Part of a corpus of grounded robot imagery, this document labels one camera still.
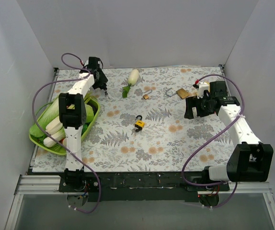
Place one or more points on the yellow napa cabbage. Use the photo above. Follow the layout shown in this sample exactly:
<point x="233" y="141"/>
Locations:
<point x="204" y="85"/>

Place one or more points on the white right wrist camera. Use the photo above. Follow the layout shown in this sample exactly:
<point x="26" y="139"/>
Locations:
<point x="200" y="92"/>

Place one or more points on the large brass padlock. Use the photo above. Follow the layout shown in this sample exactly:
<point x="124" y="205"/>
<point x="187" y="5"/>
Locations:
<point x="182" y="93"/>

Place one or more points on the celery stalk bundle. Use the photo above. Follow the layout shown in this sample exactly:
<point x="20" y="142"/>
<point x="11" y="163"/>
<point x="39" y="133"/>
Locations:
<point x="55" y="130"/>

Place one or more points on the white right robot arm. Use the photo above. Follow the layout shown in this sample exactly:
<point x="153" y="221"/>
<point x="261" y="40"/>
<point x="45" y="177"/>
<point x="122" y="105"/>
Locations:
<point x="251" y="159"/>

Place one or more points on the small brass padlock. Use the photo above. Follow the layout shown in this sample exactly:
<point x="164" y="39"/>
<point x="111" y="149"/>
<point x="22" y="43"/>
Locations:
<point x="146" y="95"/>

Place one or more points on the green napa cabbage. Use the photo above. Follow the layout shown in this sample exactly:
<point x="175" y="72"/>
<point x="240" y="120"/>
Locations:
<point x="50" y="114"/>

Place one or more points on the yellow padlock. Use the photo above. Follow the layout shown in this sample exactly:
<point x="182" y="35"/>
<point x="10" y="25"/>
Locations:
<point x="139" y="124"/>

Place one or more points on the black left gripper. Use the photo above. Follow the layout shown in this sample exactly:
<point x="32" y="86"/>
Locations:
<point x="103" y="85"/>

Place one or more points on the green plastic basket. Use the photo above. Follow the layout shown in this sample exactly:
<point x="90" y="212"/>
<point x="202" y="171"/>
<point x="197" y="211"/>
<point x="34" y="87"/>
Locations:
<point x="59" y="150"/>

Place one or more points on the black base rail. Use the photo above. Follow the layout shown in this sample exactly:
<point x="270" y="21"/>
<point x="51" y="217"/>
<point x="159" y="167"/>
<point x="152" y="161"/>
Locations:
<point x="137" y="186"/>

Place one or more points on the white radish with leaves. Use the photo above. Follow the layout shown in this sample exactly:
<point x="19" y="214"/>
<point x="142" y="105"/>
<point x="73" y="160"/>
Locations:
<point x="131" y="81"/>

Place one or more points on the floral table mat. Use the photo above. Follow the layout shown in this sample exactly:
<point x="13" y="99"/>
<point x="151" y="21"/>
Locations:
<point x="168" y="141"/>

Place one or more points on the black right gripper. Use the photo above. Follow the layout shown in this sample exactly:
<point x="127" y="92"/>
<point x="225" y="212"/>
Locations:
<point x="195" y="106"/>

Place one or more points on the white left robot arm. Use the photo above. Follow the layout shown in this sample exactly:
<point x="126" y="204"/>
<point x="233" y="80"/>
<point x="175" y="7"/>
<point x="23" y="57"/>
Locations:
<point x="73" y="116"/>

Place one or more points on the round green cabbage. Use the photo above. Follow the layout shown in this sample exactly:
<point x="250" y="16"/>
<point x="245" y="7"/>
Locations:
<point x="89" y="113"/>

